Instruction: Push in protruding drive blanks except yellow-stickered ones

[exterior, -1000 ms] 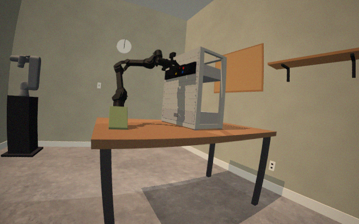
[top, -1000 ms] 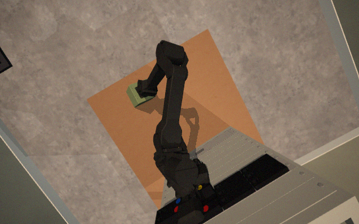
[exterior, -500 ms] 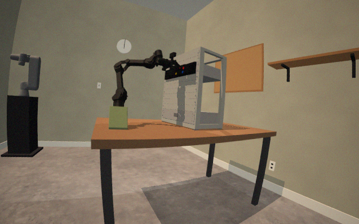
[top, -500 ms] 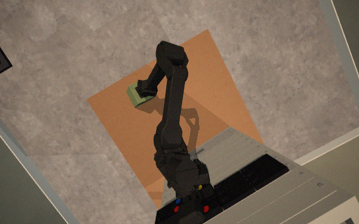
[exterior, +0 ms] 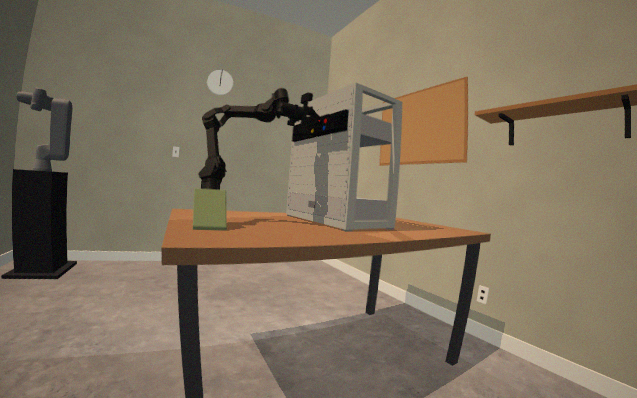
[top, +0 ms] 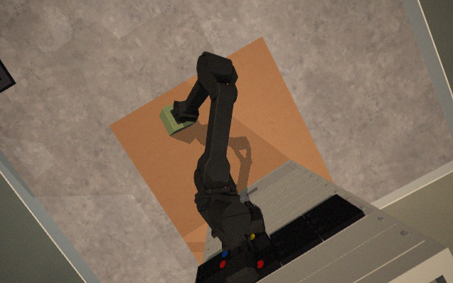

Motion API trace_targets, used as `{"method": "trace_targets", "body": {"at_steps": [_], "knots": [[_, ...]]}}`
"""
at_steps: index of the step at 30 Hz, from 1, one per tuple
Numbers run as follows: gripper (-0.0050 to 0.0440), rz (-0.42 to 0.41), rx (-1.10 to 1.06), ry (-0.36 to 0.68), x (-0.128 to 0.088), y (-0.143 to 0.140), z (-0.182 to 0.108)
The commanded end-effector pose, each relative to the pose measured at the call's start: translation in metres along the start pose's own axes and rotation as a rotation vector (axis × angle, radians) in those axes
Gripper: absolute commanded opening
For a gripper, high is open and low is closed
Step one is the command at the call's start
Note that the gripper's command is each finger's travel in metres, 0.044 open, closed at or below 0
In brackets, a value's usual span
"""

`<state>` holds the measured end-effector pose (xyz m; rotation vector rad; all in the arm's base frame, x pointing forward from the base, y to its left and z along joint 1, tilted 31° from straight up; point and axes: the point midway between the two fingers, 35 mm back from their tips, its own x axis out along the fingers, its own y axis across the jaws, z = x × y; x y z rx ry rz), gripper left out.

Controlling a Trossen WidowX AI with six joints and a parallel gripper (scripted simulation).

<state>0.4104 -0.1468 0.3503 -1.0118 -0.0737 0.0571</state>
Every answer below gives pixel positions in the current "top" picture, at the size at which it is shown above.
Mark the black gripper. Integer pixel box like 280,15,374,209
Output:
211,228,259,283

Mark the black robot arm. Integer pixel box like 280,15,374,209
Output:
171,51,265,242

